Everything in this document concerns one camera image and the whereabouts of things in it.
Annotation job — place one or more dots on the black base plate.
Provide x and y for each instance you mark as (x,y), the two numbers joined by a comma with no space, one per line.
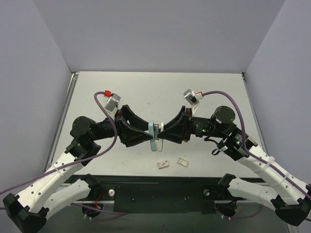
(150,195)

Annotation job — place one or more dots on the blue and white stapler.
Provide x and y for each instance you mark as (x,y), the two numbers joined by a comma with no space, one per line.
(156,143)

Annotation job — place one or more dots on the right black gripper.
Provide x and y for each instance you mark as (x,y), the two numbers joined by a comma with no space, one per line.
(187,124)

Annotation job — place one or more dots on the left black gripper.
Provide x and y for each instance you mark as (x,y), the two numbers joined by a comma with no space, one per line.
(120,127)

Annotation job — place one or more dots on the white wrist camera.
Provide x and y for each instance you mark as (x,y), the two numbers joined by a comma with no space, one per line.
(113,100)
(193,99)

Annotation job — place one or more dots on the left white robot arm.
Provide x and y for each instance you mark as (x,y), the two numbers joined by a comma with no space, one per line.
(32,207)

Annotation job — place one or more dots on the aluminium frame rail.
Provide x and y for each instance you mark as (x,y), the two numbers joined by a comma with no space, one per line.
(69,94)

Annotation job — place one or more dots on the staple box with red dot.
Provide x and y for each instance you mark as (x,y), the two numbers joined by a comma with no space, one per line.
(163,164)

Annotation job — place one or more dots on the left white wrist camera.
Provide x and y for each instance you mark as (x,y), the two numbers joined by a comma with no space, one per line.
(113,100)

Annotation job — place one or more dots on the open white staple box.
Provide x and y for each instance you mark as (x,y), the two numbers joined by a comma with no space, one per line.
(183,162)

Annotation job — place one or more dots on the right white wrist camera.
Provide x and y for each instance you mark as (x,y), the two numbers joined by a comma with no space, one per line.
(193,99)

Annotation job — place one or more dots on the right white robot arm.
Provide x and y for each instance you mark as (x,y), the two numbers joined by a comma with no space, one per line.
(287,196)

